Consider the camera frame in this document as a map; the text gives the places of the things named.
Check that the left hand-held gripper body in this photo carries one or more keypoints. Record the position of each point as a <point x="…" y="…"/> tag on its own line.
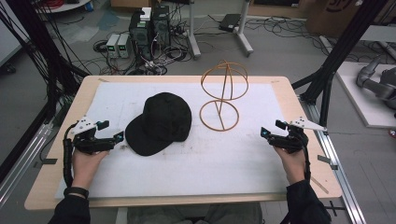
<point x="90" y="143"/>

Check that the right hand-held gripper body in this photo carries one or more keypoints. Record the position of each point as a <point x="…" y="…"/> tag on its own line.
<point x="289" y="141"/>

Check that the person's left hand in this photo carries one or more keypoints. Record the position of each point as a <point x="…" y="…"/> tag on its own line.
<point x="87" y="166"/>

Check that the person's right hand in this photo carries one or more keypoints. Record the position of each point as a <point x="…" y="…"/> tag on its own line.
<point x="292" y="166"/>

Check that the dark tape strip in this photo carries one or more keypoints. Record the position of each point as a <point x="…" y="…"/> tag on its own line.
<point x="46" y="161"/>
<point x="326" y="161"/>

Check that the black baseball cap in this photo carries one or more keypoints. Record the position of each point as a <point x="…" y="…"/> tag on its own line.
<point x="162" y="124"/>

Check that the black wristband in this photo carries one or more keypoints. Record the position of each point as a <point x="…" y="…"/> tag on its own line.
<point x="76" y="191"/>

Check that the grey bench power supply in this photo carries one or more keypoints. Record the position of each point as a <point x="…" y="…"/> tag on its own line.
<point x="112" y="45"/>
<point x="124" y="46"/>

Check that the white table mat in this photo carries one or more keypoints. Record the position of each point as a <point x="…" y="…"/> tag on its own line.
<point x="193" y="168"/>

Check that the white board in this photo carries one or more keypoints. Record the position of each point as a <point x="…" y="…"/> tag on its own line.
<point x="364" y="109"/>

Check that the large black computer tower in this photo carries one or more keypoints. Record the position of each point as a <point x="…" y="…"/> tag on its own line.
<point x="141" y="35"/>

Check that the white stand leg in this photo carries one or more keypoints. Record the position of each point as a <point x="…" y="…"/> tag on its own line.
<point x="193" y="34"/>
<point x="244" y="31"/>

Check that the small black computer tower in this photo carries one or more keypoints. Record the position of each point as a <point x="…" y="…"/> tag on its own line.
<point x="161" y="26"/>

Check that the black box on floor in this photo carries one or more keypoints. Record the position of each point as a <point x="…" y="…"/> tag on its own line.
<point x="229" y="22"/>

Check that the brown cardboard box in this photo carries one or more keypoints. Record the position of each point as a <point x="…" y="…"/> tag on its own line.
<point x="336" y="15"/>

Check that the aluminium rail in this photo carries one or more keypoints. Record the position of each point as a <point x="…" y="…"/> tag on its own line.
<point x="21" y="161"/>
<point x="339" y="174"/>

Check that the black metal frame post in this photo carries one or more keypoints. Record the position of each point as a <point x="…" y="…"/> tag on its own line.
<point x="339" y="49"/>

